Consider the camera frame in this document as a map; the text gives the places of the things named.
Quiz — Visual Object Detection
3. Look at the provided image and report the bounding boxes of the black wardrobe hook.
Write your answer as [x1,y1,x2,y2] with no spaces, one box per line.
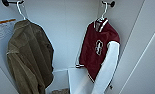
[1,0,26,7]
[101,0,116,8]

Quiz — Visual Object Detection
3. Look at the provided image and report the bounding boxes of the olive green jacket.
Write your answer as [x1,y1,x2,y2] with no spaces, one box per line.
[6,19,56,94]

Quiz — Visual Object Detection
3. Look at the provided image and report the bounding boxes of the white inner cabinet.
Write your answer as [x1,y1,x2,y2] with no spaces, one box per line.
[66,65,94,94]

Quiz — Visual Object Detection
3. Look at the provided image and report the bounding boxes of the white wardrobe body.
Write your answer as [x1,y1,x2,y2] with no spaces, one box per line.
[0,0,142,94]

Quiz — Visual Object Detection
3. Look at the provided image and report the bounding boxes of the white label orange stripe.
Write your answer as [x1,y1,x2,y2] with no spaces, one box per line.
[0,18,18,44]

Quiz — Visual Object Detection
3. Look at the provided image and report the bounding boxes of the maroon varsity jacket white sleeves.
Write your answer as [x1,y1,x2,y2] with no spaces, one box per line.
[75,18,121,94]

